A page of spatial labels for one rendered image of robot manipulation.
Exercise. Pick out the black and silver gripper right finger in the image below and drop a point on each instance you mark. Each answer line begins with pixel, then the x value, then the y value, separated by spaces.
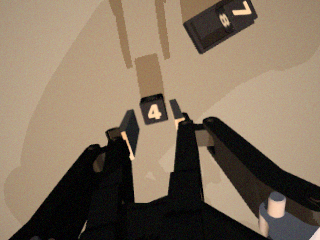
pixel 289 205

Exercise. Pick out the black calendar tray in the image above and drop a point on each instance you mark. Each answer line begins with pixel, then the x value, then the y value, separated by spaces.
pixel 206 30

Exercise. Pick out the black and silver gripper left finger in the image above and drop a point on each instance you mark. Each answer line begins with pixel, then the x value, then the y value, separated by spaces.
pixel 64 212

